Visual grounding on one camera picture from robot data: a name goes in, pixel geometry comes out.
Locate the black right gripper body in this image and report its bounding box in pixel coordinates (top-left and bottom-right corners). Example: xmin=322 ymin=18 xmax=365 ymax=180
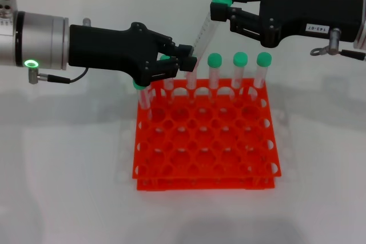
xmin=258 ymin=0 xmax=363 ymax=48

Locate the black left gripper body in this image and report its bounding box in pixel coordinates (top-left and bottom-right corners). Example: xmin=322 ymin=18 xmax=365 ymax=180
xmin=69 ymin=22 xmax=174 ymax=87

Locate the green-capped test tube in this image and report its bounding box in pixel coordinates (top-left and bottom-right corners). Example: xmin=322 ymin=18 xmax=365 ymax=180
xmin=230 ymin=51 xmax=249 ymax=102
xmin=207 ymin=53 xmax=223 ymax=103
xmin=185 ymin=69 xmax=198 ymax=105
xmin=251 ymin=51 xmax=272 ymax=101
xmin=190 ymin=0 xmax=233 ymax=58
xmin=132 ymin=79 xmax=154 ymax=121
xmin=159 ymin=54 xmax=175 ymax=105

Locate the orange test tube rack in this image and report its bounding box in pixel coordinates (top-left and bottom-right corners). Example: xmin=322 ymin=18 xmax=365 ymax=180
xmin=132 ymin=77 xmax=283 ymax=192

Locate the right arm plug and cable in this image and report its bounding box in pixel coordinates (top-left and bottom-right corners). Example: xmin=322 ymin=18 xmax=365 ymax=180
xmin=310 ymin=28 xmax=366 ymax=62

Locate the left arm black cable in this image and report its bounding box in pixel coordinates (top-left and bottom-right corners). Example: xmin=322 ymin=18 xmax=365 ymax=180
xmin=27 ymin=67 xmax=89 ymax=85

